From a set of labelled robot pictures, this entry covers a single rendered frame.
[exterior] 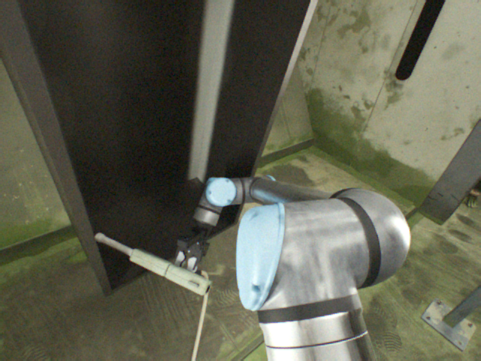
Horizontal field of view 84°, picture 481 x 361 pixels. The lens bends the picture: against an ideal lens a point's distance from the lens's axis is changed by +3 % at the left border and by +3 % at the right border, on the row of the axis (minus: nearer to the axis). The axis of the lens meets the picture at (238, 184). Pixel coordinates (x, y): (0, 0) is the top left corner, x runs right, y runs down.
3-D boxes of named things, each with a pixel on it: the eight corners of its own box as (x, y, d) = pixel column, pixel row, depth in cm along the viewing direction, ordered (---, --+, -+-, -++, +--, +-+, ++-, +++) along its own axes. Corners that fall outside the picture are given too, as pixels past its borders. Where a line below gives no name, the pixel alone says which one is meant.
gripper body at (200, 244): (205, 258, 100) (216, 228, 102) (196, 258, 92) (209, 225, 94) (188, 250, 102) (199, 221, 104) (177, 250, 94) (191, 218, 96)
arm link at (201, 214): (215, 213, 94) (192, 204, 97) (210, 226, 93) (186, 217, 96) (222, 216, 102) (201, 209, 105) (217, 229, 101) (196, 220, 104)
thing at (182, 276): (226, 278, 105) (207, 282, 84) (222, 291, 104) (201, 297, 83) (131, 235, 120) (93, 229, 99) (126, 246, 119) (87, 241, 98)
